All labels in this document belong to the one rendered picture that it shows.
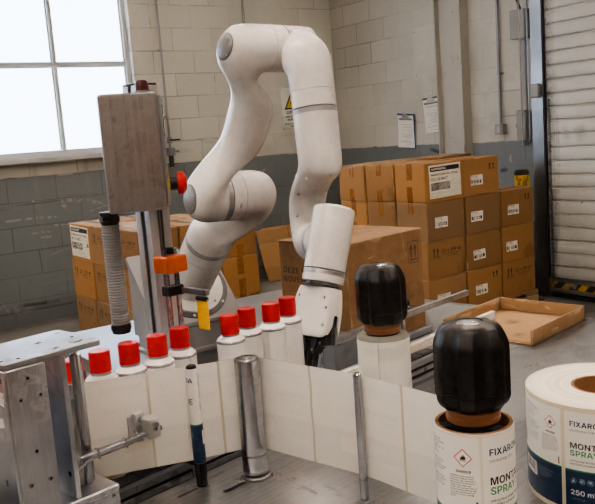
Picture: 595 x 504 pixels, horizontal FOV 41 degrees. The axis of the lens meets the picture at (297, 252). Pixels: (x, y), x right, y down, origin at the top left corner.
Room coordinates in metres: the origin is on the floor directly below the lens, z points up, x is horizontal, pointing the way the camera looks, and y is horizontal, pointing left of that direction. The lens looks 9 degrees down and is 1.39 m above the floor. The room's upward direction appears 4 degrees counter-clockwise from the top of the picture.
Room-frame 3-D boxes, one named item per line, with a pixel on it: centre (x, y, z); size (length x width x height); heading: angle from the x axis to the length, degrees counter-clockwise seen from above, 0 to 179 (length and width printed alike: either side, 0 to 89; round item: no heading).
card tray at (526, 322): (2.08, -0.57, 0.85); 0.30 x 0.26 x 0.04; 135
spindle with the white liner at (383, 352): (1.23, -0.13, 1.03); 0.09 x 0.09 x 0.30
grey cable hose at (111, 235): (1.33, 0.31, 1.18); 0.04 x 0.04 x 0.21
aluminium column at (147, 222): (1.44, 0.26, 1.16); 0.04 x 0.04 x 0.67; 45
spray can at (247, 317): (1.41, 0.10, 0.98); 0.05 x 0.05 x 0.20
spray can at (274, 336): (1.43, 0.06, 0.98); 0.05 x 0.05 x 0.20
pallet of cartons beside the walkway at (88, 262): (5.24, 0.91, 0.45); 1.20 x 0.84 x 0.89; 36
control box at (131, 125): (1.35, 0.26, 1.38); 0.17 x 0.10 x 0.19; 10
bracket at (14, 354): (1.00, 0.35, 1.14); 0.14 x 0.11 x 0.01; 135
